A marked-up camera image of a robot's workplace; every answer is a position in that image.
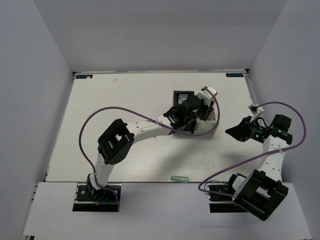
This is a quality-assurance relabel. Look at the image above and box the green translucent eraser case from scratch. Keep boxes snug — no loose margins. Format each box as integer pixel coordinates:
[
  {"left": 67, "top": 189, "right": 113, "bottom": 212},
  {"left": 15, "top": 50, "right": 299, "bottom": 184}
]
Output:
[{"left": 170, "top": 175, "right": 189, "bottom": 183}]

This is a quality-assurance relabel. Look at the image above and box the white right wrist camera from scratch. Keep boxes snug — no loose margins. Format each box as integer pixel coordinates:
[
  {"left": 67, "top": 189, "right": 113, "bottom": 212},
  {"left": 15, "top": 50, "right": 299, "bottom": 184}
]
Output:
[{"left": 248, "top": 104, "right": 264, "bottom": 123}]

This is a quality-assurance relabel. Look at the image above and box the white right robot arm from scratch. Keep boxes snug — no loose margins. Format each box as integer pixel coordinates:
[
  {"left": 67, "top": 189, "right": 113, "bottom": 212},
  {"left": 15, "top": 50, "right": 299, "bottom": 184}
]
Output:
[{"left": 225, "top": 114, "right": 293, "bottom": 221}]

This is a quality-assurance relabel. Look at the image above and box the right blue table label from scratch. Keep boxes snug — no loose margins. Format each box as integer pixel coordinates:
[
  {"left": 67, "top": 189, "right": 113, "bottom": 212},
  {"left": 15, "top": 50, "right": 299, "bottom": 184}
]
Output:
[{"left": 225, "top": 73, "right": 244, "bottom": 78}]

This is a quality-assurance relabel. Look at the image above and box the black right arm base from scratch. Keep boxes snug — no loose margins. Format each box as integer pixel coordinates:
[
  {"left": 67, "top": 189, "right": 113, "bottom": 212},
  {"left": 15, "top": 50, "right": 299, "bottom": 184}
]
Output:
[{"left": 205, "top": 173, "right": 247, "bottom": 214}]

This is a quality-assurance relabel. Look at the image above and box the white slotted organizer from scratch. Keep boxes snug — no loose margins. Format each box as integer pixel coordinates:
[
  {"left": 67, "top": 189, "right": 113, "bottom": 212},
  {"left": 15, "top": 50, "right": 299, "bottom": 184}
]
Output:
[{"left": 193, "top": 101, "right": 218, "bottom": 135}]

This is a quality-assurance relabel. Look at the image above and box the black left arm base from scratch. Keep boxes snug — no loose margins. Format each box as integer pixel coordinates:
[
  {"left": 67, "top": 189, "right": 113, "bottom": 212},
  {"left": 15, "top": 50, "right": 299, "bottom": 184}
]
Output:
[{"left": 72, "top": 175, "right": 121, "bottom": 213}]

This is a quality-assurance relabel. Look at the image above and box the black slotted organizer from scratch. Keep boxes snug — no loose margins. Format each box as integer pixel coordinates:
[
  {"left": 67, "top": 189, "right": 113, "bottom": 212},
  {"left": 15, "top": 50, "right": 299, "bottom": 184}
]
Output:
[{"left": 172, "top": 90, "right": 196, "bottom": 134}]

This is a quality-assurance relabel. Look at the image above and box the blue table label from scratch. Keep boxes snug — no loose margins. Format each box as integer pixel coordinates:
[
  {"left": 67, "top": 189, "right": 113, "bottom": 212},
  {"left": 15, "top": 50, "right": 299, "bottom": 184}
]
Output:
[
  {"left": 225, "top": 73, "right": 244, "bottom": 78},
  {"left": 75, "top": 74, "right": 93, "bottom": 79}
]

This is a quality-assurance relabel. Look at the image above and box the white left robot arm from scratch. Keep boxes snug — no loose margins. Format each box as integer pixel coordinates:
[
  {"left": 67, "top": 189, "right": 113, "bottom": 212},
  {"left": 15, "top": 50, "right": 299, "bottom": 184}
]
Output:
[{"left": 86, "top": 90, "right": 216, "bottom": 201}]

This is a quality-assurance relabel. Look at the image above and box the left blue table label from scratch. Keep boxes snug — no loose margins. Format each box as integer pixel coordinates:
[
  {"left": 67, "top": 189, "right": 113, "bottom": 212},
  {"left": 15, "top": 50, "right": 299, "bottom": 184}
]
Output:
[{"left": 75, "top": 74, "right": 93, "bottom": 79}]

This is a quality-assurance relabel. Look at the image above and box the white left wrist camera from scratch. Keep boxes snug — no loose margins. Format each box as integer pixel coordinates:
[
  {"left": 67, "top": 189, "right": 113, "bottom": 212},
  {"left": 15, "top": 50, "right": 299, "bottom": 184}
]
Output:
[{"left": 197, "top": 86, "right": 218, "bottom": 107}]

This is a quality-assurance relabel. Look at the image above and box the blue white round tub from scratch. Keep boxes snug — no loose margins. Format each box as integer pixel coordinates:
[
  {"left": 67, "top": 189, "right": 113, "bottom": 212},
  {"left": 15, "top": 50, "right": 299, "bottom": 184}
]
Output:
[{"left": 177, "top": 98, "right": 187, "bottom": 105}]

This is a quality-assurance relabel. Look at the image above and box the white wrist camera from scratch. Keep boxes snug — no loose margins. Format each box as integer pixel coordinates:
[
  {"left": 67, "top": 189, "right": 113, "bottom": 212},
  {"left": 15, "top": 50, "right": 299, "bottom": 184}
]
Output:
[
  {"left": 248, "top": 104, "right": 264, "bottom": 123},
  {"left": 197, "top": 86, "right": 218, "bottom": 107}
]

